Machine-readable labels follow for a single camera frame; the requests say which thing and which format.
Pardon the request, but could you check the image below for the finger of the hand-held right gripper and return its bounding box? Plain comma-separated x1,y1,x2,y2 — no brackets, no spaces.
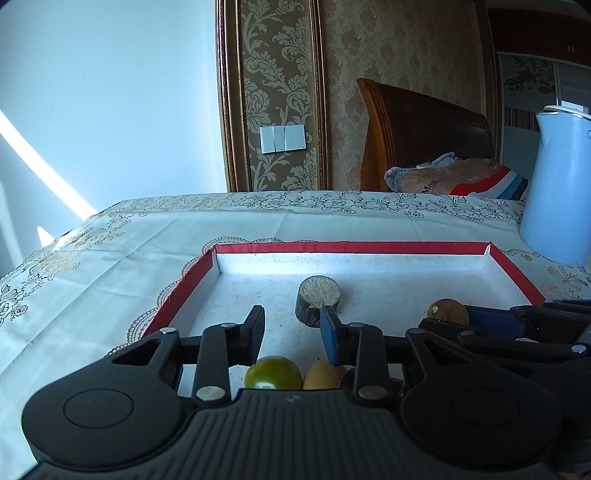
464,300,591,343
418,320,591,366

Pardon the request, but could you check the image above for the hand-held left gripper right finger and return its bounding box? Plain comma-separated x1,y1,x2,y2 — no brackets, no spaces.
320,305,491,403

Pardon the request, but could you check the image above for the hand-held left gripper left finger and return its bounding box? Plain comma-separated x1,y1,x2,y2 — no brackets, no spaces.
107,305,267,408

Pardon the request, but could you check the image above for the green tangerine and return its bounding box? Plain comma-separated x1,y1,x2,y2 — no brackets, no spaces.
245,355,303,391

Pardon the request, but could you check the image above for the yellow-brown longan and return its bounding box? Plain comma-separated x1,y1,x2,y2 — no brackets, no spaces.
427,299,470,326
302,361,349,391

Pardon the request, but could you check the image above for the red shallow box tray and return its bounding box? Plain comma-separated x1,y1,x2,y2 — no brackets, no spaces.
141,241,546,393

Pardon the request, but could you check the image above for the striped printed quilt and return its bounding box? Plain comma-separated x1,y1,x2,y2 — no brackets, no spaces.
385,154,530,200

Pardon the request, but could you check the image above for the light blue electric kettle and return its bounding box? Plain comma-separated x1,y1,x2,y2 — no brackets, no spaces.
518,105,591,267

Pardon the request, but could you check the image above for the brown wooden bed headboard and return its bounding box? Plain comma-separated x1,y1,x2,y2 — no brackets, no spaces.
356,78,492,192

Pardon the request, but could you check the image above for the dark wooden wardrobe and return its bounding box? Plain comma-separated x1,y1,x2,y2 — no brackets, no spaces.
489,9,591,185

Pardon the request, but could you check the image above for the framed floral wallpaper panel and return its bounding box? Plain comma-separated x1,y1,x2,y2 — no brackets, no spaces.
216,0,331,193

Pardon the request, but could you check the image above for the white wall light switch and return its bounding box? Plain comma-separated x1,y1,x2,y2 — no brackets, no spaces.
259,124,307,154

